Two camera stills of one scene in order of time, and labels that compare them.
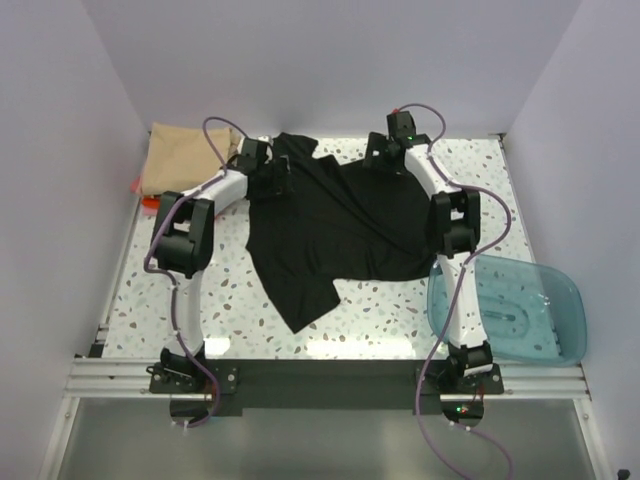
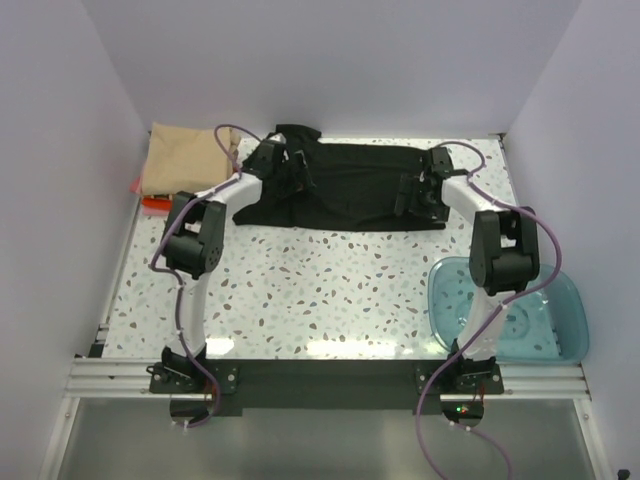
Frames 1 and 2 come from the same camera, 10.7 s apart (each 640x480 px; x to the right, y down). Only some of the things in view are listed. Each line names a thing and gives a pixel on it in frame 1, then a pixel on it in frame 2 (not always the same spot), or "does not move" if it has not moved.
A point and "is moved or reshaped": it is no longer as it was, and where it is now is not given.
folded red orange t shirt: [149, 202] does not move
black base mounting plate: [330, 388] does not move
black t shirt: [335, 222] is moved or reshaped
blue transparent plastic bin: [533, 313] does not move
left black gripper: [283, 182] to [299, 180]
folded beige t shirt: [177, 158] does not move
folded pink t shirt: [135, 187] does not move
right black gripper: [376, 142] to [409, 184]
